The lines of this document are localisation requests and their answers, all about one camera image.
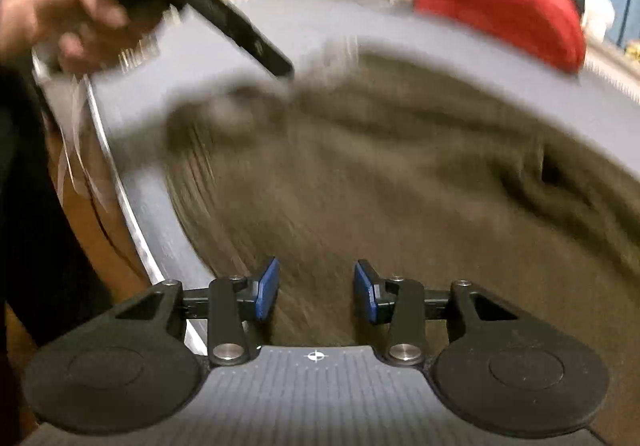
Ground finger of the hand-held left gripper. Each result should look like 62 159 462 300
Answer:
165 0 295 77

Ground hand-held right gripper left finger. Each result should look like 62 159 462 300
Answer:
115 257 280 367

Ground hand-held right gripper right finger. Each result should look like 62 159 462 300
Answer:
354 260 521 367

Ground olive green corduroy pants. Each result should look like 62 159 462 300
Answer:
162 49 640 446

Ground person's left hand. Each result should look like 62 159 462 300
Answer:
0 0 157 75

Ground clear plastic wrap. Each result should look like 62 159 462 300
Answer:
31 51 122 213

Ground person's black clothing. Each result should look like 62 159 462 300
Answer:
0 66 113 446

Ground red folded blanket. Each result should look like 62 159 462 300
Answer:
414 0 587 75

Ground white plush toy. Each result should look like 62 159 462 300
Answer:
581 0 617 43

